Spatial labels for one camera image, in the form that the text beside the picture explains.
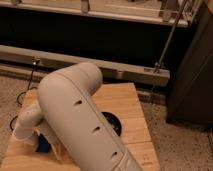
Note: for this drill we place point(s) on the blue sponge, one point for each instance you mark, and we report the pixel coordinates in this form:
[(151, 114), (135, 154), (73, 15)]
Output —
[(43, 145)]

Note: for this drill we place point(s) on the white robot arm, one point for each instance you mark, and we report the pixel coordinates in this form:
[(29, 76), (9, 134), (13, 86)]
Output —
[(64, 113)]

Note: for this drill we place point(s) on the black bowl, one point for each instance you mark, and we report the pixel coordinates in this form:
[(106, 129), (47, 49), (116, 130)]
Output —
[(114, 122)]

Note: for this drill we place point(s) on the dark cabinet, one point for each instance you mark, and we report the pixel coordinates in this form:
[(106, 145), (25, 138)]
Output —
[(190, 98)]

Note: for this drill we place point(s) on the metal rod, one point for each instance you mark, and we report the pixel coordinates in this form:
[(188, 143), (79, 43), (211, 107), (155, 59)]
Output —
[(159, 63)]

